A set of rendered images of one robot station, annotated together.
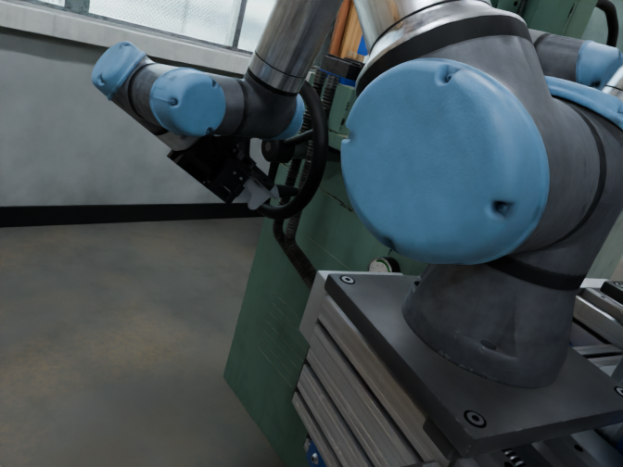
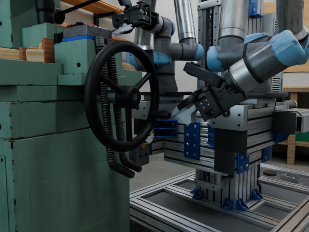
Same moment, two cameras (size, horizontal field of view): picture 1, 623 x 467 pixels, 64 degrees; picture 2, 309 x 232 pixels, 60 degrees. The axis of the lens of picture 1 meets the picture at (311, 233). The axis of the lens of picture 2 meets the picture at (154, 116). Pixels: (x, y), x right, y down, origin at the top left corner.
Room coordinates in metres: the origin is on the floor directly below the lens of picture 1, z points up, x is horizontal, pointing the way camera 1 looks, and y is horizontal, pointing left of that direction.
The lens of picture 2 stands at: (1.07, 0.82, 0.83)
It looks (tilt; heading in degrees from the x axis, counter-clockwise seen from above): 6 degrees down; 257
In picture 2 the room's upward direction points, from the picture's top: straight up
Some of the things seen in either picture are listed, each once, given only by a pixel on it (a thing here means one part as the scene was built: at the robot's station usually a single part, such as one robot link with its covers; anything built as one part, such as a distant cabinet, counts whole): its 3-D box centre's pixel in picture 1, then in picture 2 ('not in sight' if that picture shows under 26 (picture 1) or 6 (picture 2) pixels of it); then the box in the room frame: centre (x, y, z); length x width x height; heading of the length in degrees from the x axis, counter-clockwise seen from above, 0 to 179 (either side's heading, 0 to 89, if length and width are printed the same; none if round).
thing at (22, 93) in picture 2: not in sight; (60, 92); (1.17, -0.09, 0.82); 0.40 x 0.21 x 0.04; 43
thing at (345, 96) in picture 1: (348, 107); (89, 60); (1.08, 0.00, 0.91); 0.15 x 0.14 x 0.09; 43
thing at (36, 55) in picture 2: not in sight; (35, 56); (1.22, 0.05, 0.92); 0.05 x 0.04 x 0.03; 105
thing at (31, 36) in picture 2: not in sight; (43, 40); (1.23, -0.15, 0.99); 0.14 x 0.07 x 0.09; 133
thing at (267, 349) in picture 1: (367, 309); (33, 216); (1.30, -0.22, 0.35); 0.58 x 0.45 x 0.71; 133
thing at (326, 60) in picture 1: (359, 72); (90, 35); (1.07, 0.00, 0.99); 0.13 x 0.11 x 0.06; 43
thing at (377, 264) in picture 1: (384, 276); (145, 137); (0.88, -0.16, 0.65); 0.06 x 0.04 x 0.08; 43
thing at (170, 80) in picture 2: not in sight; (163, 82); (0.69, -0.60, 0.87); 0.15 x 0.15 x 0.10
